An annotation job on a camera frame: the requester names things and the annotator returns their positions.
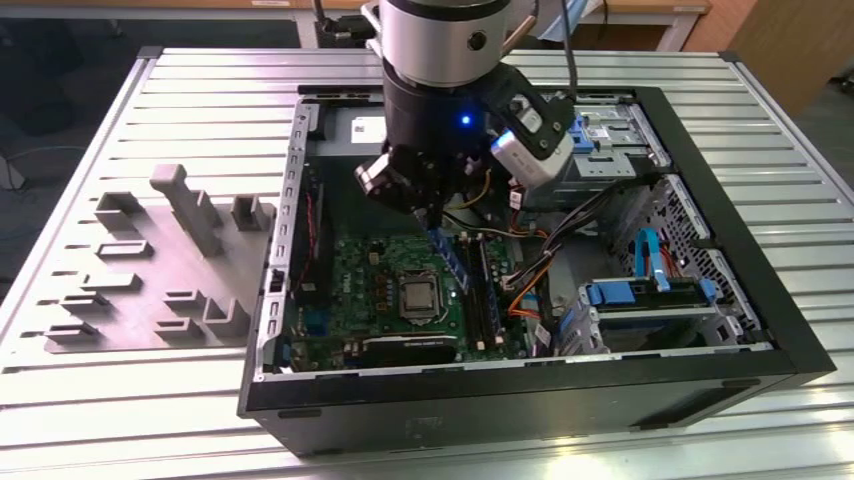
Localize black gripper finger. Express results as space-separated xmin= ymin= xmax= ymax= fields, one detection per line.
xmin=352 ymin=147 xmax=446 ymax=234
xmin=439 ymin=157 xmax=486 ymax=226

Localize RAM slot white latches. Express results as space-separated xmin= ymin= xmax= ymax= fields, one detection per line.
xmin=459 ymin=234 xmax=487 ymax=352

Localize grey power supply unit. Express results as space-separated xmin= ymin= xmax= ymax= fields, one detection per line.
xmin=304 ymin=107 xmax=442 ymax=239

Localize green motherboard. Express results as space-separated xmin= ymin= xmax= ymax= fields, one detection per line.
xmin=283 ymin=232 xmax=535 ymax=374

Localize blue drive bay latch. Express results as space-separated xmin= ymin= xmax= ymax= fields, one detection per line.
xmin=567 ymin=112 xmax=596 ymax=155

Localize silver CPU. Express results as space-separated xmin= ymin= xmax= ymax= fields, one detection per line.
xmin=402 ymin=280 xmax=439 ymax=309

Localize metal drive cage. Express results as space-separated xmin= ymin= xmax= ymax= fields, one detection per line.
xmin=519 ymin=97 xmax=673 ymax=211

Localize metal CPU socket cover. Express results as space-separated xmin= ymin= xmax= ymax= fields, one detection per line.
xmin=396 ymin=268 xmax=448 ymax=327

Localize hard disk in blue carrier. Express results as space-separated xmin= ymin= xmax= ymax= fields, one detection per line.
xmin=580 ymin=277 xmax=721 ymax=312

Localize blue plastic carrier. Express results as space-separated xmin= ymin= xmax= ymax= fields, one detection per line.
xmin=558 ymin=302 xmax=583 ymax=349

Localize black graphics card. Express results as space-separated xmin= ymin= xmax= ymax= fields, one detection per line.
xmin=359 ymin=334 xmax=462 ymax=366

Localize grey parts rack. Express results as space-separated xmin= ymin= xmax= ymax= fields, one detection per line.
xmin=43 ymin=163 xmax=279 ymax=354

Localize wooden workbench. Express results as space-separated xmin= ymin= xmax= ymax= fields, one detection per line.
xmin=0 ymin=0 xmax=709 ymax=51

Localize metal disk bay cage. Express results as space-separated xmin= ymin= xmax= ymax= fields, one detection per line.
xmin=559 ymin=274 xmax=766 ymax=356

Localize black PC case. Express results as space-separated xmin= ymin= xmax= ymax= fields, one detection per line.
xmin=238 ymin=84 xmax=839 ymax=457

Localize brown wooden cabinet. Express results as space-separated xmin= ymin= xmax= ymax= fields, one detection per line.
xmin=683 ymin=0 xmax=854 ymax=119

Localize yellow wire bundle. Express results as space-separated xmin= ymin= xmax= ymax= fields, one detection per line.
xmin=447 ymin=167 xmax=494 ymax=211

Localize black white wire bundle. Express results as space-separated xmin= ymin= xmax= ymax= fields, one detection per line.
xmin=443 ymin=209 xmax=519 ymax=239

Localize silver camera black bracket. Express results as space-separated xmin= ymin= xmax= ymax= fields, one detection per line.
xmin=490 ymin=92 xmax=576 ymax=189

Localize black cable bundle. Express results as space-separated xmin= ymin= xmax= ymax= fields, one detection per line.
xmin=503 ymin=177 xmax=662 ymax=294

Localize cable with tan plug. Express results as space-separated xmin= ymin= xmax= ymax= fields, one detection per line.
xmin=500 ymin=13 xmax=539 ymax=51

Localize black camera cable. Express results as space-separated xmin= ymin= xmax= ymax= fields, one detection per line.
xmin=558 ymin=0 xmax=580 ymax=99

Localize orange flat cable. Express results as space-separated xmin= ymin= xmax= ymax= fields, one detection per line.
xmin=507 ymin=279 xmax=543 ymax=321

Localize blue flat cable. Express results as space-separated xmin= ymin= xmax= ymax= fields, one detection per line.
xmin=637 ymin=227 xmax=673 ymax=294

